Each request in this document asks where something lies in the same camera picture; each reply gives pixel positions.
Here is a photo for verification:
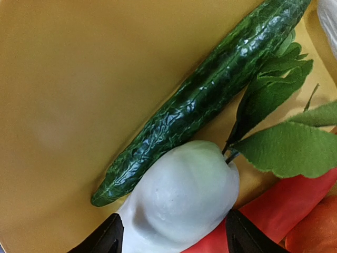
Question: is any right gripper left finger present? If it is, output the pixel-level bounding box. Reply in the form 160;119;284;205
71;213;124;253

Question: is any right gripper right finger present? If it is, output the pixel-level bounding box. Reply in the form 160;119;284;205
225;209;287;253

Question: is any white toy radish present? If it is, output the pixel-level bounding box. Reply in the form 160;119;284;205
118;140;240;252

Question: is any red toy pepper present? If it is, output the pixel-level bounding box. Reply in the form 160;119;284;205
184;168;337;253

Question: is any orange toy pumpkin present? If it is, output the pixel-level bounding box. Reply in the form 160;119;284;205
285;196;336;252

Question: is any green leafy toy vegetable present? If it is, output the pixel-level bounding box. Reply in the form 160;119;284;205
224;32;336;178

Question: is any dark green toy cucumber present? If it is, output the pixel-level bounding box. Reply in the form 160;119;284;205
91;1;309;207

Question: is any yellow plastic basket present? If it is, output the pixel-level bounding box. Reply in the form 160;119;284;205
0;0;337;253

